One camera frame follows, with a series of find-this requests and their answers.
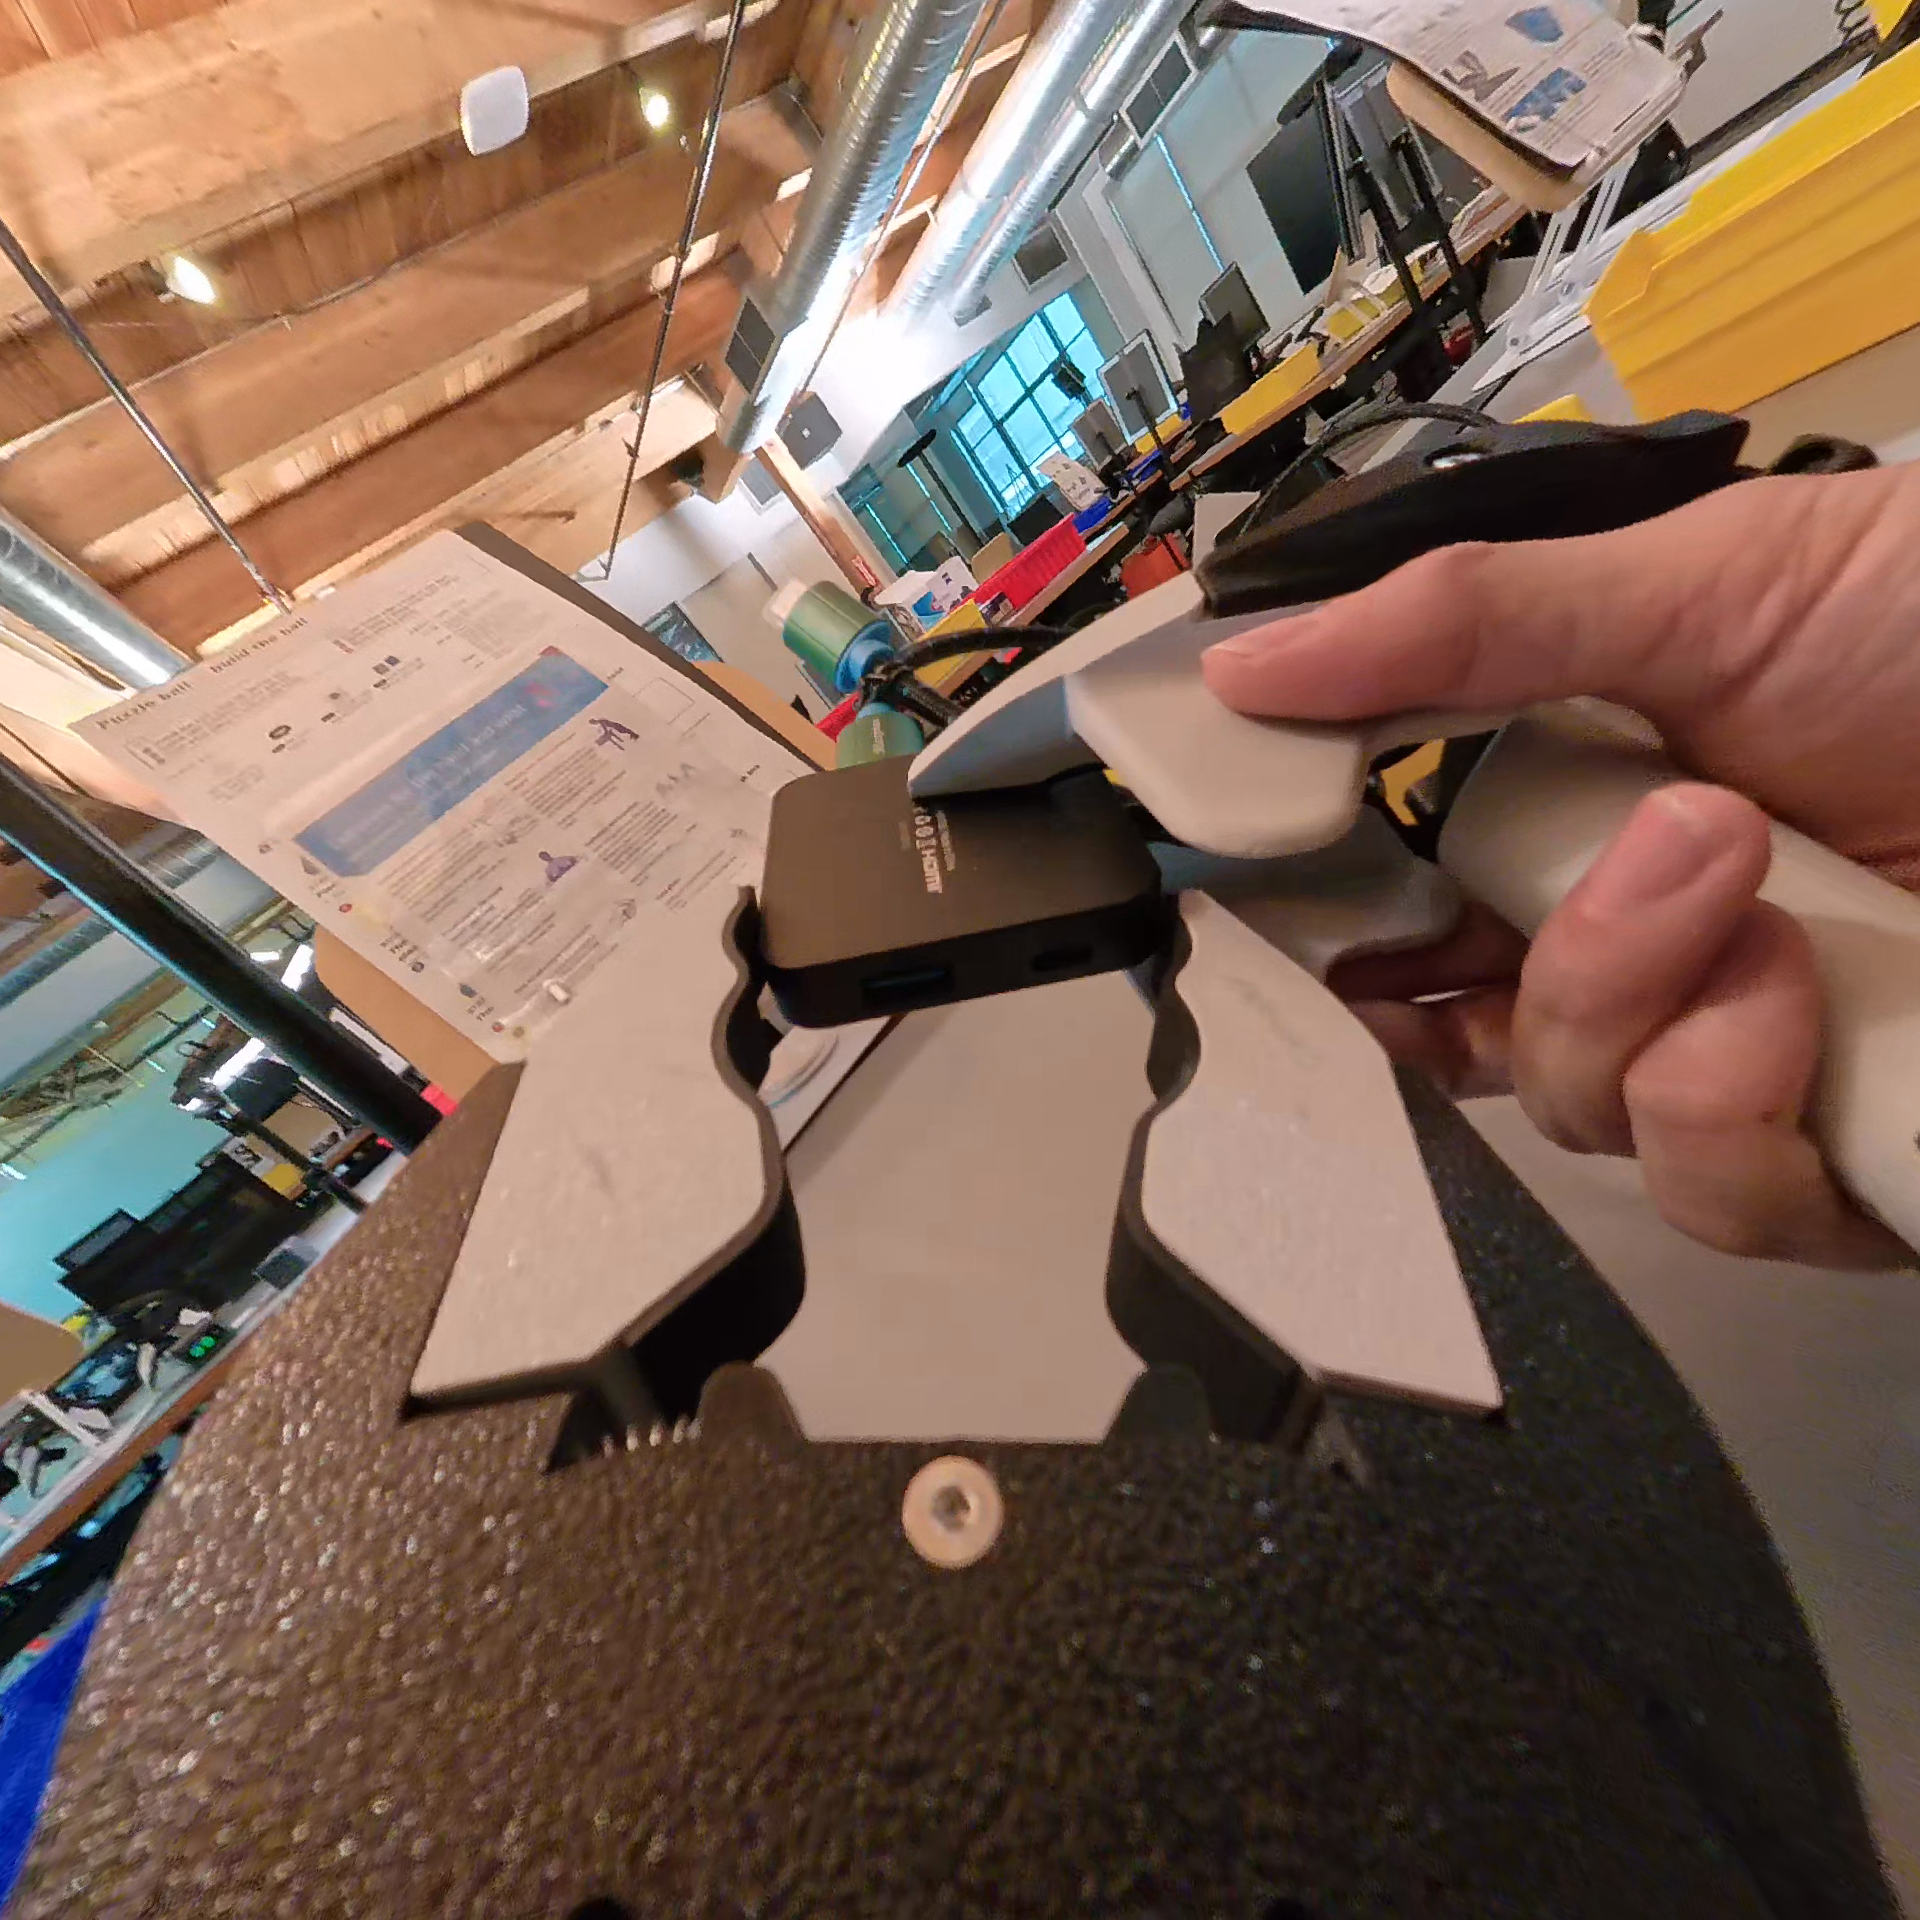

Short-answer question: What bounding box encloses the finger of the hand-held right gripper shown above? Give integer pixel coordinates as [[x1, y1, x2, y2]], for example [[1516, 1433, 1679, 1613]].
[[1064, 645, 1375, 864], [903, 575, 1224, 800]]

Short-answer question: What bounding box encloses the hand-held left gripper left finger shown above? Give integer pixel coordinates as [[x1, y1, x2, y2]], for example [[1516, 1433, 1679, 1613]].
[[404, 888, 812, 1427]]

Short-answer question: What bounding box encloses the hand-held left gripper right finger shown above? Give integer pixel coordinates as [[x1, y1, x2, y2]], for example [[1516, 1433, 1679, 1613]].
[[1111, 893, 1508, 1450]]

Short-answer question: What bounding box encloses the small black adapter hub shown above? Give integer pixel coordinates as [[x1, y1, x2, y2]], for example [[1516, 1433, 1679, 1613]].
[[754, 754, 1167, 1033]]

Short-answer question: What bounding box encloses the person's right hand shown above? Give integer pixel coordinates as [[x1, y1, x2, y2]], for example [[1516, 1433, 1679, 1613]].
[[1207, 463, 1920, 1270]]

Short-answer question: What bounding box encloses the yellow plastic bin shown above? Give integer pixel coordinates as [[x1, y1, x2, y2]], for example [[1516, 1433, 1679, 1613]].
[[1586, 46, 1920, 425]]

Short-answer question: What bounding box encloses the black metal pole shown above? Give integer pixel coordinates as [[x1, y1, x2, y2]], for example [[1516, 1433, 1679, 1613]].
[[0, 758, 440, 1155]]

